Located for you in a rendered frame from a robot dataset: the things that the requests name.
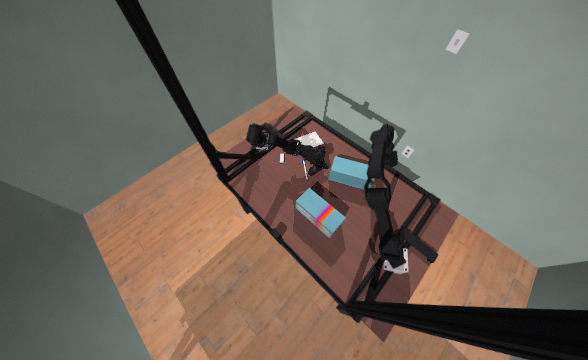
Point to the light blue box with rainbow band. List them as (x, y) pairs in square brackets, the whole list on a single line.
[(320, 213)]

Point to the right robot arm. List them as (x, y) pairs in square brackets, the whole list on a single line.
[(378, 199)]

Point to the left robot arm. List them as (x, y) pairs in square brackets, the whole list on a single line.
[(255, 131)]

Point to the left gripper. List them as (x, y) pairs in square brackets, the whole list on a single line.
[(314, 169)]

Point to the light blue rectangular sleeve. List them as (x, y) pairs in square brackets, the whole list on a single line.
[(348, 172)]

